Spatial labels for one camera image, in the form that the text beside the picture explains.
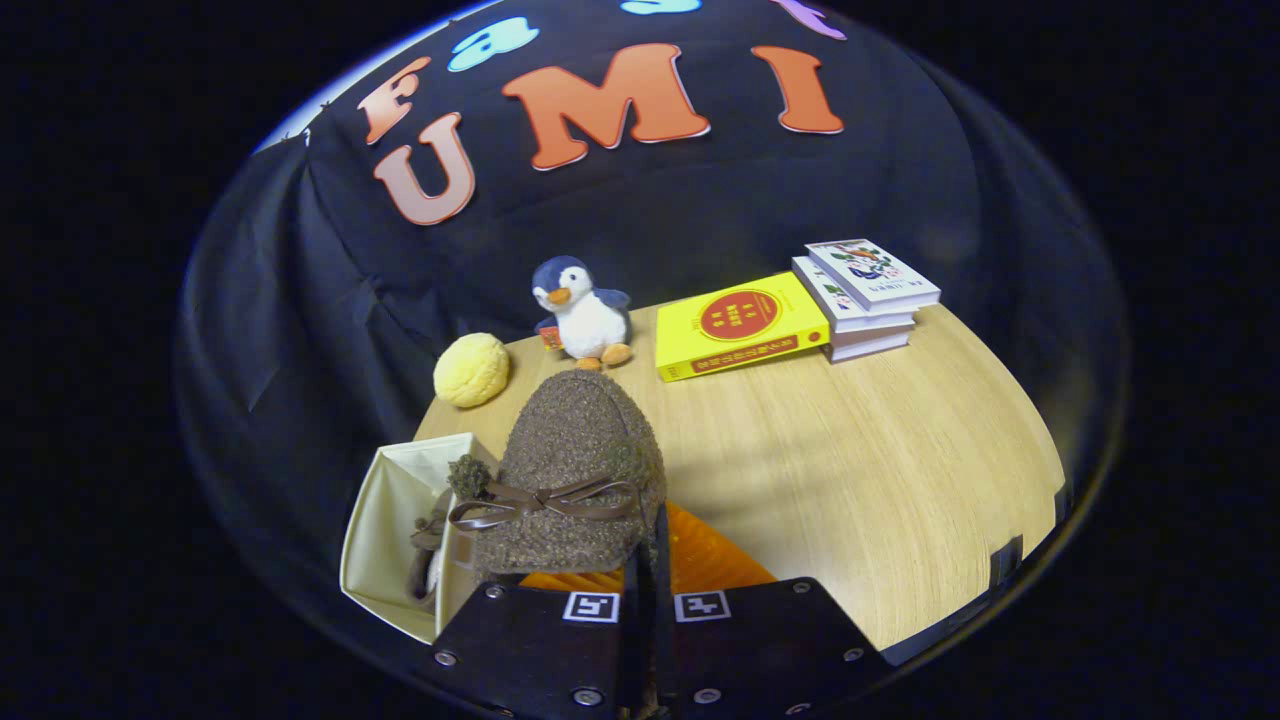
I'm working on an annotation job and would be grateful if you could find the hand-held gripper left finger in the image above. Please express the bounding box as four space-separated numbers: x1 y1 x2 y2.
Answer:
432 548 653 719

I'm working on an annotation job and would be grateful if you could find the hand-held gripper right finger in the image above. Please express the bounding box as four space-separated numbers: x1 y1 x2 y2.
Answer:
655 500 893 719

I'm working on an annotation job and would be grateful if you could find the brown fuzzy shoe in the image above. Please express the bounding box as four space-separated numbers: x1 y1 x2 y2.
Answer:
447 370 668 578
408 488 463 603

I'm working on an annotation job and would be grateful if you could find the beige fabric storage box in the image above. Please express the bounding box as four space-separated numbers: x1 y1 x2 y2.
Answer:
340 432 501 644

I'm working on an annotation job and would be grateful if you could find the yellow book with red circle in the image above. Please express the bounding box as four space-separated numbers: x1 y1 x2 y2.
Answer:
655 272 831 383

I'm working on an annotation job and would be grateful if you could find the penguin plush toy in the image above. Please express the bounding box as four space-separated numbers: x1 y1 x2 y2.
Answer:
532 256 633 371

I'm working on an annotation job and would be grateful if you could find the yellow round plush bun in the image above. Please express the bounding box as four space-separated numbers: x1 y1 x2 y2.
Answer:
433 333 511 408

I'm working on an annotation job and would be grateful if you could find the pale pink book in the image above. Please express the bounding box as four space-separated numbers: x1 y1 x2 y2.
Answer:
825 328 911 363

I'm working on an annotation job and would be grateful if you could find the white book with colourful cover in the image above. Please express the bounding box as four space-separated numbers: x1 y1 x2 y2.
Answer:
805 238 941 316

